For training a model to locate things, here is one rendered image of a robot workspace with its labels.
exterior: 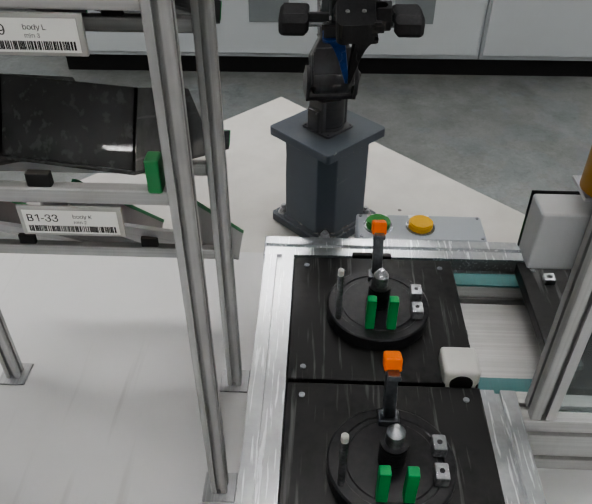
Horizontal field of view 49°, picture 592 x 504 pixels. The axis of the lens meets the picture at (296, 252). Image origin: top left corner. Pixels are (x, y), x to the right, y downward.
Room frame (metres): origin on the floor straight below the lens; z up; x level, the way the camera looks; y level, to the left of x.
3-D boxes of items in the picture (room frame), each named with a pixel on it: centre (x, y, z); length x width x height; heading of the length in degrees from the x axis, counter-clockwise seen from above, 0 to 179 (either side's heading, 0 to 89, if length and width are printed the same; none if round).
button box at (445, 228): (0.86, -0.21, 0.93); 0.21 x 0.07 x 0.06; 88
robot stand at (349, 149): (1.02, -0.05, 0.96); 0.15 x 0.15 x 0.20; 44
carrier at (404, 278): (0.65, -0.11, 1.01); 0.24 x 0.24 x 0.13; 88
